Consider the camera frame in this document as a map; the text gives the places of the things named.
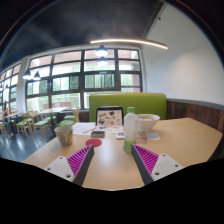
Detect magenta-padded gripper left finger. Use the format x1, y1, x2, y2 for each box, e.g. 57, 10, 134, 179
43, 144, 95, 187

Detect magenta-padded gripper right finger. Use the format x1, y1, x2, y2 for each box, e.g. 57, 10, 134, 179
130, 143, 185, 186

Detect clear green-capped drink bottle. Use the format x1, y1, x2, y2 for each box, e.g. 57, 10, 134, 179
123, 106, 139, 154

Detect white paper napkin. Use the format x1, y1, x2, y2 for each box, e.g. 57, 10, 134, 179
145, 131, 162, 141

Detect flat round red coaster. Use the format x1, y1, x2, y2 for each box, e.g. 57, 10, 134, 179
85, 138, 103, 148

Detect white printed paper sheet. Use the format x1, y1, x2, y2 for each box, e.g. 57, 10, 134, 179
71, 122, 98, 136

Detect white ceramic bowl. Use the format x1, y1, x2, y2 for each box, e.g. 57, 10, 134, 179
135, 113, 161, 132

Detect wooden chairs with green seats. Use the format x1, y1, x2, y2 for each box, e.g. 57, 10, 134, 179
0, 108, 81, 139

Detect small dark flat box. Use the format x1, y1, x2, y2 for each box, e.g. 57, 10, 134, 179
90, 130, 106, 139

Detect wooden dining table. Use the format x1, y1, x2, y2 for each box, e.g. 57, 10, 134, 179
36, 106, 70, 138

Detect person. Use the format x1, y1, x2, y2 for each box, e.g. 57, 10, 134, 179
2, 101, 16, 140

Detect black tablet with colourful picture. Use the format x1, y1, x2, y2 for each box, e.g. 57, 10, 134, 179
95, 106, 125, 132

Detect green upholstered booth backrest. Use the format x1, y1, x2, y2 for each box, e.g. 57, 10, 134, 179
88, 92, 168, 123

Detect black-framed window front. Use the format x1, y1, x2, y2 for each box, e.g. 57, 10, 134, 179
0, 48, 144, 114

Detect black pendant ceiling lamps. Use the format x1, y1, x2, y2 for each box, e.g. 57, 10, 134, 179
22, 44, 110, 81

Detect long curved light bar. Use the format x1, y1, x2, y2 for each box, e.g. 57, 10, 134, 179
89, 38, 169, 50

